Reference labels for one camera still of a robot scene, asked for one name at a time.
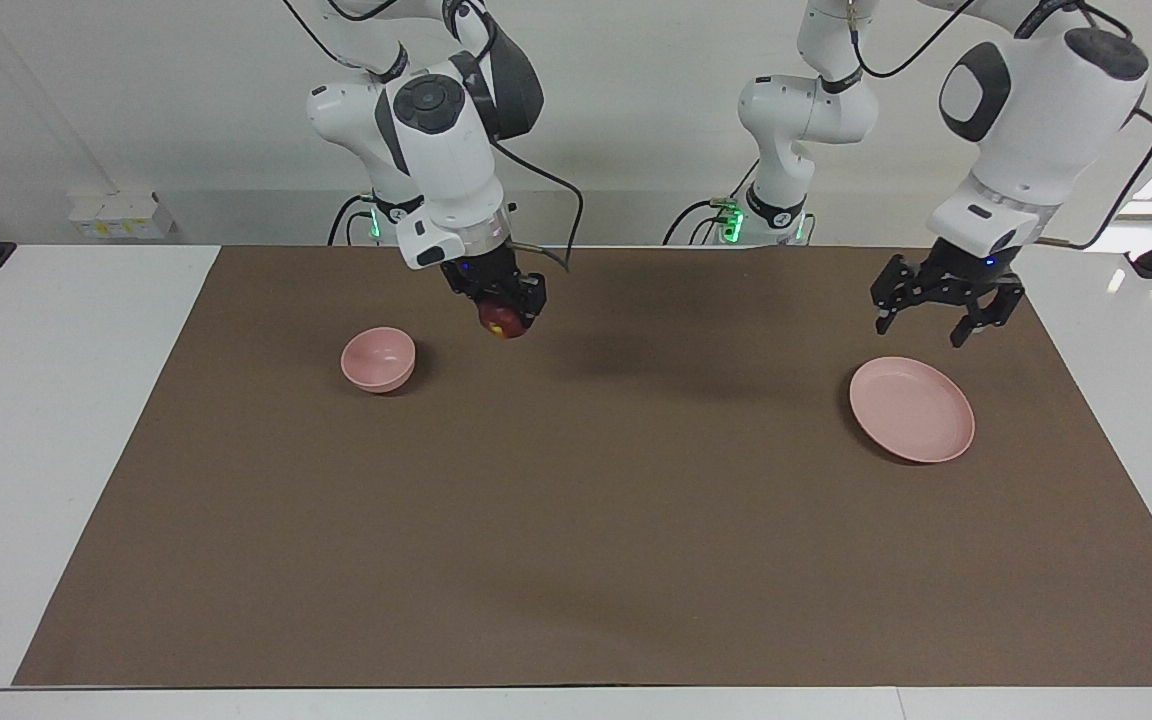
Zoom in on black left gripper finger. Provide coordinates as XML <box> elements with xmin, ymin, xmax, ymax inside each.
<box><xmin>870</xmin><ymin>254</ymin><xmax>938</xmax><ymax>337</ymax></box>
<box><xmin>949</xmin><ymin>282</ymin><xmax>1028</xmax><ymax>350</ymax></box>

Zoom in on dark red apple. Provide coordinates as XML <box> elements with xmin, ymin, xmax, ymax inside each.
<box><xmin>478</xmin><ymin>298</ymin><xmax>528</xmax><ymax>342</ymax></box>

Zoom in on pink bowl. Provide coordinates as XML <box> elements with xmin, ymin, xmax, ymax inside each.
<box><xmin>340</xmin><ymin>326</ymin><xmax>418</xmax><ymax>395</ymax></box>

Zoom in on pink plate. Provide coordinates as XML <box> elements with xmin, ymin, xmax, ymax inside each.
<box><xmin>848</xmin><ymin>355</ymin><xmax>977</xmax><ymax>466</ymax></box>

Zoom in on brown table mat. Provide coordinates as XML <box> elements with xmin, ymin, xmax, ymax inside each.
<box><xmin>11</xmin><ymin>244</ymin><xmax>1152</xmax><ymax>689</ymax></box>

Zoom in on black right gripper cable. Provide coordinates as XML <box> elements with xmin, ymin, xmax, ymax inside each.
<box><xmin>491</xmin><ymin>138</ymin><xmax>586</xmax><ymax>274</ymax></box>

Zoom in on black right base cables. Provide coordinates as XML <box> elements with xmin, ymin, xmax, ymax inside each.
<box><xmin>326</xmin><ymin>193</ymin><xmax>379</xmax><ymax>247</ymax></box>

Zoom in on black base cables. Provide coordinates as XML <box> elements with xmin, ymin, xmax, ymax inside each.
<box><xmin>663</xmin><ymin>158</ymin><xmax>759</xmax><ymax>247</ymax></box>
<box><xmin>326</xmin><ymin>193</ymin><xmax>379</xmax><ymax>247</ymax></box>

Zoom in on black left base cables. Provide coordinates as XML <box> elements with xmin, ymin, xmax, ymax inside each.
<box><xmin>663</xmin><ymin>158</ymin><xmax>759</xmax><ymax>247</ymax></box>

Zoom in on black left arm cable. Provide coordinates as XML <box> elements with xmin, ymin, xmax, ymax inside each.
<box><xmin>1040</xmin><ymin>106</ymin><xmax>1152</xmax><ymax>252</ymax></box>

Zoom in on white wall socket box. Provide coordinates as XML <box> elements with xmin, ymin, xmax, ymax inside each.
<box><xmin>68</xmin><ymin>191</ymin><xmax>176</xmax><ymax>241</ymax></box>

